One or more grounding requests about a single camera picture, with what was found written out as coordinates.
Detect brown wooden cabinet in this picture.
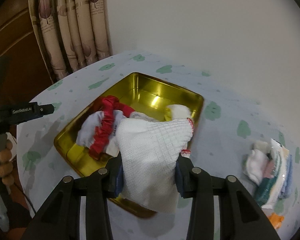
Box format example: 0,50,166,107
0,0,56,136

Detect light blue towel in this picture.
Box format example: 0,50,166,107
279,154,293,199

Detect person left hand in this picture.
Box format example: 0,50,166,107
0,139,14,187

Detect red gold toffee tin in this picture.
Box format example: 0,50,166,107
53,71,205,219

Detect blue green cloud tablecloth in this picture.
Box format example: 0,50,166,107
17,51,300,239

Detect white fluffy pompom ring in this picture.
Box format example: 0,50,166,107
165,103,192,122

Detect orange squishy animal toy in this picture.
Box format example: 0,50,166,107
268,212,285,230

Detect red grey satin cloth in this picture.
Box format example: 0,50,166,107
76,95,134,160

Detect wet wipes packet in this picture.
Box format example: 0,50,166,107
254,139,289,209

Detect white knitted cloth pouch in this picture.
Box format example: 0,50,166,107
116,118,194,213

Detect beige patterned curtain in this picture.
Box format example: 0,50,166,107
28,0,110,82

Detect white socks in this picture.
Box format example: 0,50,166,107
243,141,274,186

